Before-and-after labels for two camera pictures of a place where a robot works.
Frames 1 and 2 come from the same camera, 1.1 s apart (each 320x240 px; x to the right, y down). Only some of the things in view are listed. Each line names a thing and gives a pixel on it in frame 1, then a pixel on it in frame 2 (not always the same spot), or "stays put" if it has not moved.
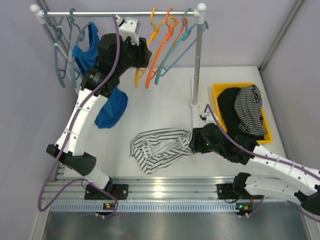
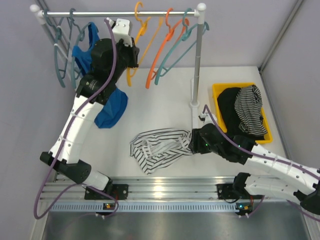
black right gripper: (196, 143) stays put
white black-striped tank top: (154, 148) stays put
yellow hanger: (138, 71) -> (141, 32)
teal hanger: (162, 70) stays put
